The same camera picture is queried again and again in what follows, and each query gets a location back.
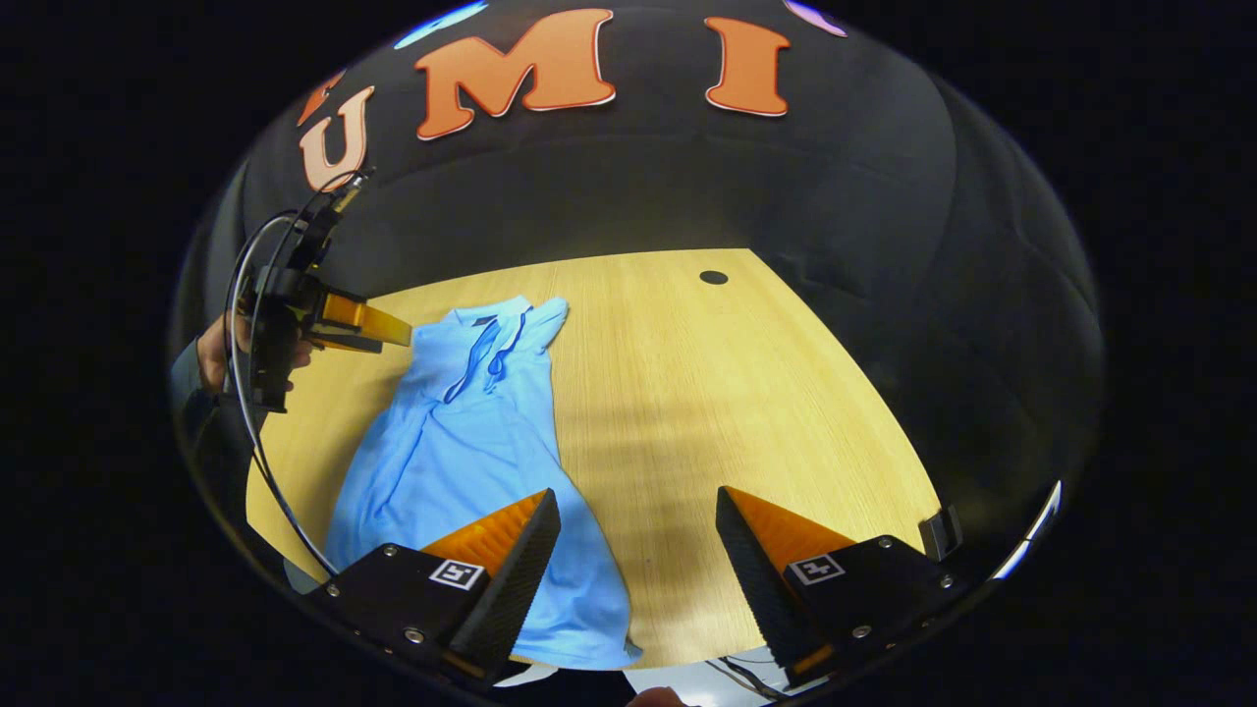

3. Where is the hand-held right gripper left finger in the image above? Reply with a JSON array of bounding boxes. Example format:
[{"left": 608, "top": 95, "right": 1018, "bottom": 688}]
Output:
[{"left": 309, "top": 488, "right": 563, "bottom": 683}]

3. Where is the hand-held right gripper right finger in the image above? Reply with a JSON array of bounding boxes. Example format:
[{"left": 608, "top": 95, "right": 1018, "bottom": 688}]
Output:
[{"left": 715, "top": 485, "right": 983, "bottom": 688}]

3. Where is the light blue T-shirt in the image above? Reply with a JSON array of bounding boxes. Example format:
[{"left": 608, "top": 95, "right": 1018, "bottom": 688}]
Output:
[{"left": 324, "top": 295, "right": 644, "bottom": 672}]

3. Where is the black backdrop cloth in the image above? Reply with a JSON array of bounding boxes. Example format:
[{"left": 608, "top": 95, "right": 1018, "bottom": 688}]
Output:
[{"left": 172, "top": 0, "right": 1106, "bottom": 580}]

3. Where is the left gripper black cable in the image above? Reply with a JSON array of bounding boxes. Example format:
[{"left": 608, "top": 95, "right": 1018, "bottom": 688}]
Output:
[{"left": 224, "top": 209, "right": 340, "bottom": 580}]

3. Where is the grey metal bracket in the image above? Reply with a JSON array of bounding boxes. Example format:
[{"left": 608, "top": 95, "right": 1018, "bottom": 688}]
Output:
[{"left": 918, "top": 505, "right": 965, "bottom": 563}]

